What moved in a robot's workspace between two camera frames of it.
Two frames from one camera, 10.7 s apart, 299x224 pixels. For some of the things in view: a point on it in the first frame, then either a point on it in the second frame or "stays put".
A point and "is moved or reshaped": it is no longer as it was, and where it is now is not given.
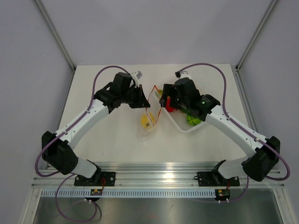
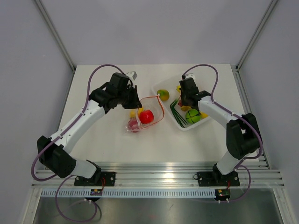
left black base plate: [107, 178] stays put
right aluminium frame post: [258, 33] stays put
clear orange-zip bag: [146, 123] is moved or reshaped
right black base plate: [215, 179] stays put
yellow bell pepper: [147, 121] to [132, 113]
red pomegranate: [167, 106] to [133, 124]
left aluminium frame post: [42, 8] stays put
